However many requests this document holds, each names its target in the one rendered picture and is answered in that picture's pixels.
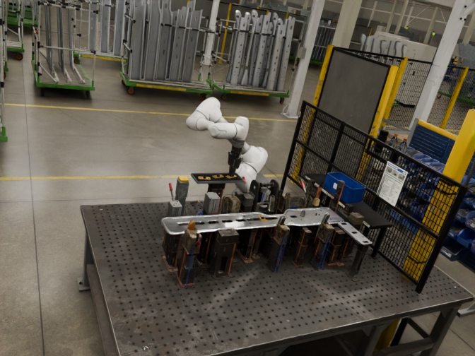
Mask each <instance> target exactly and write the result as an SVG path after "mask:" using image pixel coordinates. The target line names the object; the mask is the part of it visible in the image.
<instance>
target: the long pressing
mask: <svg viewBox="0 0 475 356"><path fill-rule="evenodd" d="M302 210H305V217H301V216H300V214H301V211H302ZM316 213H317V215H316ZM325 213H329V214H330V218H329V219H328V221H327V222H328V223H329V224H330V225H332V224H338V223H341V222H345V221H344V219H342V218H341V217H340V216H339V215H337V214H336V213H335V212H334V211H333V210H332V209H330V208H328V207H321V208H297V209H287V210H285V212H284V214H276V215H266V214H263V213H260V212H250V213H227V214H215V215H191V216H179V217H166V218H162V220H161V223H162V225H163V227H164V228H165V231H166V232H167V233H168V234H170V235H183V234H184V231H185V228H187V227H188V225H183V226H179V225H178V224H181V223H189V222H190V220H193V221H194V222H195V223H204V224H203V225H195V227H196V228H197V229H198V231H199V233H201V232H216V231H217V230H220V229H230V228H234V229H235V230H245V229H254V228H263V227H276V225H277V223H278V221H279V218H280V217H281V216H282V215H284V216H285V217H287V218H286V220H285V223H284V224H285V225H286V226H289V225H295V226H299V227H307V226H315V225H319V224H320V223H321V221H322V218H323V217H324V215H325ZM319 214H320V215H319ZM258 215H263V216H264V218H277V219H273V220H267V222H262V221H261V220H253V221H248V220H247V219H255V218H259V217H258ZM291 216H296V218H292V217H291ZM259 219H260V218H259ZM223 220H231V221H232V222H222V221H223ZM236 220H245V221H243V222H237V221H236ZM213 221H217V222H218V223H213V224H209V223H208V222H213Z"/></svg>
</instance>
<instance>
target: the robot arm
mask: <svg viewBox="0 0 475 356"><path fill-rule="evenodd" d="M221 115H222V114H221V111H220V102H219V101H218V100H217V99H216V98H214V97H210V98H208V99H206V100H204V101H203V102H202V103H201V104H200V105H199V106H198V107H197V109H196V110H195V112H194V113H193V114H192V115H191V116H190V117H188V118H187V120H186V124H187V126H188V127H189V128H190V129H192V130H195V131H205V130H209V131H210V133H211V135H212V136H213V137H214V138H216V139H228V141H229V142H230V143H231V144H232V148H231V151H229V152H228V165H229V166H230V167H229V174H228V176H230V174H231V177H234V175H235V173H236V172H237V173H238V174H239V175H240V176H241V177H245V180H246V184H247V188H248V189H249V190H250V184H251V181H252V180H254V179H255V178H256V176H257V174H258V172H259V171H260V170H261V169H262V168H263V166H264V165H265V163H266V160H267V157H268V155H267V152H266V151H265V149H263V148H261V147H254V146H249V145H248V144H247V143H246V142H245V138H246V136H247V133H248V128H249V120H248V119H247V118H245V117H238V118H237V119H236V120H235V122H234V123H232V124H231V123H228V122H227V121H226V120H225V119H224V118H223V117H222V116H221ZM241 161H243V163H242V164H240V163H241ZM233 163H234V166H233ZM255 180H256V179H255ZM235 185H236V186H237V187H238V189H239V191H241V192H242V193H244V194H246V187H245V184H244V183H235Z"/></svg>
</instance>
